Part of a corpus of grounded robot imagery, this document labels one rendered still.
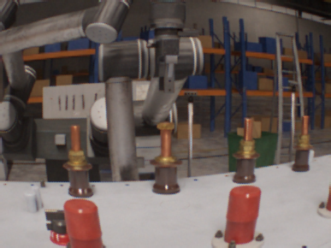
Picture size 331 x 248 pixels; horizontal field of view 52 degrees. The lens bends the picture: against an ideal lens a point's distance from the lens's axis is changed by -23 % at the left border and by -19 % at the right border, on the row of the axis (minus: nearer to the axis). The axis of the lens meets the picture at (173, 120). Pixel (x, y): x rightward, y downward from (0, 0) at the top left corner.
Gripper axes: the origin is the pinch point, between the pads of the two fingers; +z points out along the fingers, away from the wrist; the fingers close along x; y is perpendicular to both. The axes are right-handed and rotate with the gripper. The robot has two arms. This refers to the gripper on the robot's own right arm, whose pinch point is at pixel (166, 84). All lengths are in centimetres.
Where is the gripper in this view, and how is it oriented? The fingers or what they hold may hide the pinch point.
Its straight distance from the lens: 117.2
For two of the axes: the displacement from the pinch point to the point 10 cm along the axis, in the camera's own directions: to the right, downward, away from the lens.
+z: -0.1, 9.9, 1.4
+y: -9.8, 0.2, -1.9
